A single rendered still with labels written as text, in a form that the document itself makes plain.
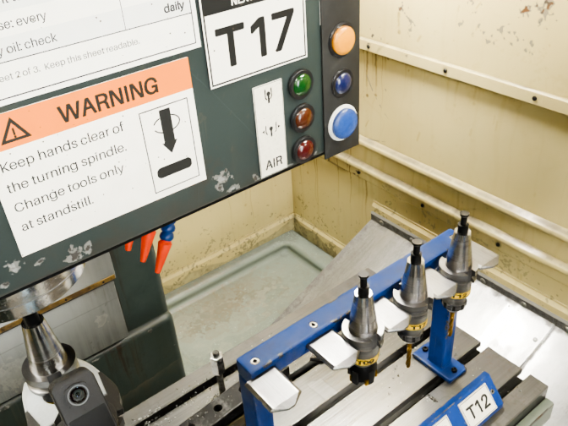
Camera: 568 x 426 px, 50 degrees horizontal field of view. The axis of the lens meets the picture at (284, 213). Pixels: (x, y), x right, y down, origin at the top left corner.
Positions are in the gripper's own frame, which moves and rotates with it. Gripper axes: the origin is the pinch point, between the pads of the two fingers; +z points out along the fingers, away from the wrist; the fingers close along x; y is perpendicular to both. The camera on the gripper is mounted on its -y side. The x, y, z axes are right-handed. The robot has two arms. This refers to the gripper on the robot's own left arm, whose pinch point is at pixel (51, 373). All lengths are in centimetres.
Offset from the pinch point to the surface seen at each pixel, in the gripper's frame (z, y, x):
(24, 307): -8.7, -17.9, -1.1
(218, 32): -21, -43, 17
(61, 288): -8.2, -17.7, 2.8
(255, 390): -12.4, 9.0, 21.6
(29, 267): -21.4, -30.7, -1.2
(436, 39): 24, -12, 100
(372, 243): 36, 48, 94
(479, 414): -23, 38, 62
